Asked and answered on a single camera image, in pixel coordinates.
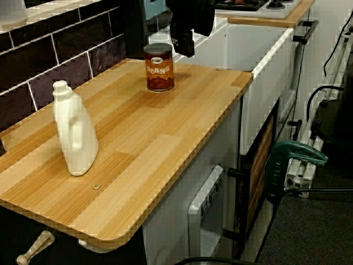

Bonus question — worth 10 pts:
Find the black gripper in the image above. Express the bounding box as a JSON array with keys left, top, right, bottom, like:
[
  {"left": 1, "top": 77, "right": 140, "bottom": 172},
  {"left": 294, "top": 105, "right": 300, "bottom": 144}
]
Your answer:
[{"left": 167, "top": 5, "right": 216, "bottom": 58}]

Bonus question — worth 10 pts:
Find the orange beans can grey lid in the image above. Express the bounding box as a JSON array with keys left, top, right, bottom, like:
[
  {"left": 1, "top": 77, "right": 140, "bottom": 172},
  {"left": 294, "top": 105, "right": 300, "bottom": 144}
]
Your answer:
[{"left": 143, "top": 43, "right": 175, "bottom": 92}]

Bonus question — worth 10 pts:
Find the white detergent bottle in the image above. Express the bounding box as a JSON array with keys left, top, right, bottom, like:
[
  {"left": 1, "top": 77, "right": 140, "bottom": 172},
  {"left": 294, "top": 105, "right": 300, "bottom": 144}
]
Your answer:
[{"left": 52, "top": 80, "right": 99, "bottom": 177}]

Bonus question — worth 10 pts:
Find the dark upright panel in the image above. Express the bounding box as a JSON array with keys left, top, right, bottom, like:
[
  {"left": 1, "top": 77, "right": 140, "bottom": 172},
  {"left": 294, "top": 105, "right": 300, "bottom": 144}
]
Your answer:
[{"left": 124, "top": 0, "right": 151, "bottom": 60}]

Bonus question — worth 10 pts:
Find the white toy kitchen cabinet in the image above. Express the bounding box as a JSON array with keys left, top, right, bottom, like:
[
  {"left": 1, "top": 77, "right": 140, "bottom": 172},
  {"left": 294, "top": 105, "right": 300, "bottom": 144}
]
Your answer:
[{"left": 142, "top": 15, "right": 344, "bottom": 265}]

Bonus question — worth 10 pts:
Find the grey toy stove top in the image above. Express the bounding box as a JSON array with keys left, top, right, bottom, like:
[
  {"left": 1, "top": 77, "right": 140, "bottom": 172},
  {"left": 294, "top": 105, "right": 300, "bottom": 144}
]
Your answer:
[{"left": 215, "top": 0, "right": 303, "bottom": 20}]

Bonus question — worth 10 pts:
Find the dark tiled backsplash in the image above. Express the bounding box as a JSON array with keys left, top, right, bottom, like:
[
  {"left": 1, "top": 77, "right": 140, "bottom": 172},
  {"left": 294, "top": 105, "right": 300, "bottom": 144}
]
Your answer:
[{"left": 0, "top": 5, "right": 127, "bottom": 133}]

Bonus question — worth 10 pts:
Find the black framed wooden oven door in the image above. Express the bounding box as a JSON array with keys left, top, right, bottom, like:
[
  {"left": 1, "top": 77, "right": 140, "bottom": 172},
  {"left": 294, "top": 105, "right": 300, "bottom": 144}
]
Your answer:
[{"left": 227, "top": 98, "right": 280, "bottom": 257}]

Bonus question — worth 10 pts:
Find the black floor box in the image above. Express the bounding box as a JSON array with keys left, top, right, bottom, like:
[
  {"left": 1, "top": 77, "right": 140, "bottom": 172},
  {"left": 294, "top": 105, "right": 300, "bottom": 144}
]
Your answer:
[{"left": 314, "top": 74, "right": 353, "bottom": 155}]

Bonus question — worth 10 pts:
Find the grey dispenser panel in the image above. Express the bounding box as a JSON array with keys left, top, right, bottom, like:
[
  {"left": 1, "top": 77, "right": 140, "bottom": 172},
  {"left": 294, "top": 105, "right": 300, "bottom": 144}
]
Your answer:
[{"left": 187, "top": 165, "right": 224, "bottom": 260}]

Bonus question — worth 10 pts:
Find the black cabinet door handle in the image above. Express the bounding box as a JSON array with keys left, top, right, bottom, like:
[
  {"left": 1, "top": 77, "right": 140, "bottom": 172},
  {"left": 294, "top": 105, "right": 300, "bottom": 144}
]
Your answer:
[
  {"left": 286, "top": 119, "right": 303, "bottom": 141},
  {"left": 292, "top": 19, "right": 319, "bottom": 45}
]

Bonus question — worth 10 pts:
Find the black looped cable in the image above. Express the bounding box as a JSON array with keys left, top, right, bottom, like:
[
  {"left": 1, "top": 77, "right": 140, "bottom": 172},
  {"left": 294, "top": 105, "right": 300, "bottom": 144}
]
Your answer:
[{"left": 306, "top": 85, "right": 345, "bottom": 125}]

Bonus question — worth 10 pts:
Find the thin black cable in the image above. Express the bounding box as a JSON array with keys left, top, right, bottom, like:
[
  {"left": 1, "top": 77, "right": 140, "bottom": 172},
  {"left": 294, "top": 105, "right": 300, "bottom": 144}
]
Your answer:
[{"left": 323, "top": 8, "right": 353, "bottom": 75}]

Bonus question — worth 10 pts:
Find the black oven door handle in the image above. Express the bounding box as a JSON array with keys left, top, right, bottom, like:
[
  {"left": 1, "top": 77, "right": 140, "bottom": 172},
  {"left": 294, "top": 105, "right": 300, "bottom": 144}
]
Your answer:
[{"left": 223, "top": 167, "right": 246, "bottom": 243}]

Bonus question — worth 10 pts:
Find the green clamp handle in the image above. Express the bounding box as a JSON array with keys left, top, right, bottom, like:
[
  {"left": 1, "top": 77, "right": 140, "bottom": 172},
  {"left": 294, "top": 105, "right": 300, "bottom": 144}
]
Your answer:
[{"left": 265, "top": 140, "right": 329, "bottom": 201}]

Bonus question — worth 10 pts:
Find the aluminium frame rail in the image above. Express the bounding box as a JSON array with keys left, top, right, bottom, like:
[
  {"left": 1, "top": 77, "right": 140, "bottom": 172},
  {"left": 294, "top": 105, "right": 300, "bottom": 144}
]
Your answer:
[{"left": 284, "top": 24, "right": 353, "bottom": 198}]

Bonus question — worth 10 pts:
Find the white plastic bracket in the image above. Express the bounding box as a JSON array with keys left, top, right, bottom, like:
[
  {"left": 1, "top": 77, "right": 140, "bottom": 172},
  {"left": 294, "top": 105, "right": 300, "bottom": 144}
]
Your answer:
[{"left": 78, "top": 238, "right": 114, "bottom": 253}]

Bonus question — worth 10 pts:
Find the cream lever handle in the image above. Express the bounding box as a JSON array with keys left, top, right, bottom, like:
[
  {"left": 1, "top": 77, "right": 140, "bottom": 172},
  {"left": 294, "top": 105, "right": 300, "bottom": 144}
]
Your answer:
[{"left": 15, "top": 230, "right": 55, "bottom": 265}]

